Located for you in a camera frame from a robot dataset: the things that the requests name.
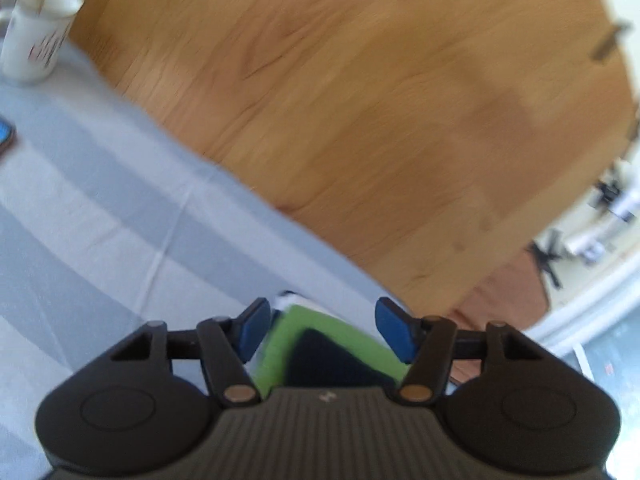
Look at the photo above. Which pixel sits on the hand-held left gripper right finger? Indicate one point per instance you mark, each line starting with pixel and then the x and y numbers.
pixel 395 330

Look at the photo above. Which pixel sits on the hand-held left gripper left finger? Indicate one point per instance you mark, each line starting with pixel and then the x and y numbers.
pixel 252 332

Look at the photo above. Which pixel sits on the green small garment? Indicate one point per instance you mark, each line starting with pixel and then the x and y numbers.
pixel 320 320

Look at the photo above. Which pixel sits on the reddish brown rug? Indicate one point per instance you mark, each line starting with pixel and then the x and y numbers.
pixel 505 300

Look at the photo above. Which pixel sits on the black stand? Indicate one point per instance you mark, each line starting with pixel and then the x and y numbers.
pixel 547 260

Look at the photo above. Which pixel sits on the light blue striped tablecloth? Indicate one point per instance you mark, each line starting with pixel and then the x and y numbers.
pixel 100 200

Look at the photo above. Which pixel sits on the smartphone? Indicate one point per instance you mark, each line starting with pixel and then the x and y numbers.
pixel 5 136

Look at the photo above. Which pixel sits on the white printed mug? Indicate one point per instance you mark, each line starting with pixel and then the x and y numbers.
pixel 37 35

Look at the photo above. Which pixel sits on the white window frame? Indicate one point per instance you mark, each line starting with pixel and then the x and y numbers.
pixel 595 280

